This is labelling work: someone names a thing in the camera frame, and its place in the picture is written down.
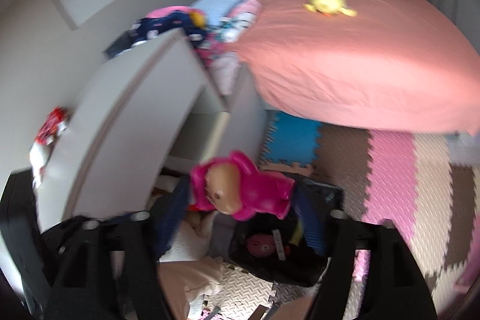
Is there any white thermometer box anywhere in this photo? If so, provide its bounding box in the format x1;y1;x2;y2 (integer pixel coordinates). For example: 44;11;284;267
272;230;286;261

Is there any light blue folded blanket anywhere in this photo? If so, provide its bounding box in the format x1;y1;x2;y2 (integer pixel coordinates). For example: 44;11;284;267
190;0;245;28

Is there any white red cushion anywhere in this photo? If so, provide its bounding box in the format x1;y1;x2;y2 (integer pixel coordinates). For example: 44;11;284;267
160;210;218;262

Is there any grey desk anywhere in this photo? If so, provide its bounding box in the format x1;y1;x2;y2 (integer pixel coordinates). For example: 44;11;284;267
37;30;269;230

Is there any black trash bin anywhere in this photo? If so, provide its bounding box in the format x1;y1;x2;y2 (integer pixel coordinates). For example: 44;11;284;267
229;173;344;288

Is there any blue foam mat tile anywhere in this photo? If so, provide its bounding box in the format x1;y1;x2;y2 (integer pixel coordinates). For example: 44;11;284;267
260;111;323;167

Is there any pink plush face pouch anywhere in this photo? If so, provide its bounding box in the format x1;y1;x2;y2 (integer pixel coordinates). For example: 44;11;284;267
247;234;276;257

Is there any yellow plush duck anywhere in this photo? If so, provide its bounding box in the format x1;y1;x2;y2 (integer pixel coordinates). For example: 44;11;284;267
304;0;357;17

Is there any navy patterned blanket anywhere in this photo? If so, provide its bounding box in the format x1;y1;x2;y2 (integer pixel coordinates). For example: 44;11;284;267
129;10;208;47

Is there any pink foam mat tile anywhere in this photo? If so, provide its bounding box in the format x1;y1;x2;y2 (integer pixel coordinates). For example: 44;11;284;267
352;130;421;283

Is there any white pink kitty blanket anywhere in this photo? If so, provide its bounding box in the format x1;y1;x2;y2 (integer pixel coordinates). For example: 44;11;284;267
216;0;263;43

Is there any red plaid doll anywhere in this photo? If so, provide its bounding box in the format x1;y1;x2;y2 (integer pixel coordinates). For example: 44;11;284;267
28;106;70;189

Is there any black box on shelf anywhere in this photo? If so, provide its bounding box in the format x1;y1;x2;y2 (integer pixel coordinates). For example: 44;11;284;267
103;31;134;60

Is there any pink bed sheet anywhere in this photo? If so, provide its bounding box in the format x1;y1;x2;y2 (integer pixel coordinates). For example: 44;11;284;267
229;0;479;134

